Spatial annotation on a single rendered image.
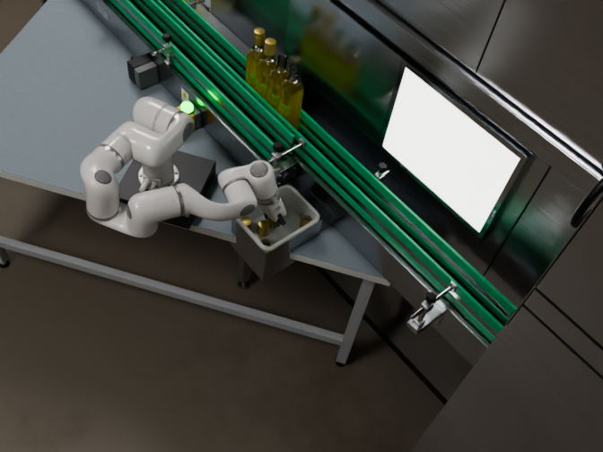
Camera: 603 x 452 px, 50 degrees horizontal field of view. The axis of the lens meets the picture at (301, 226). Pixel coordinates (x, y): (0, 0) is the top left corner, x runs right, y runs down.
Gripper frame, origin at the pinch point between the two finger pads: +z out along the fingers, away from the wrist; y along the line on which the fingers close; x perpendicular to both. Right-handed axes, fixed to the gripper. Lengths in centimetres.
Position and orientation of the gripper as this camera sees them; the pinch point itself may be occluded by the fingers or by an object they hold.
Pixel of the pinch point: (273, 217)
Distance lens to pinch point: 203.5
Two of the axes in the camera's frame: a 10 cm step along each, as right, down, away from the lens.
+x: -7.6, 6.1, -2.3
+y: -6.4, -6.5, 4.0
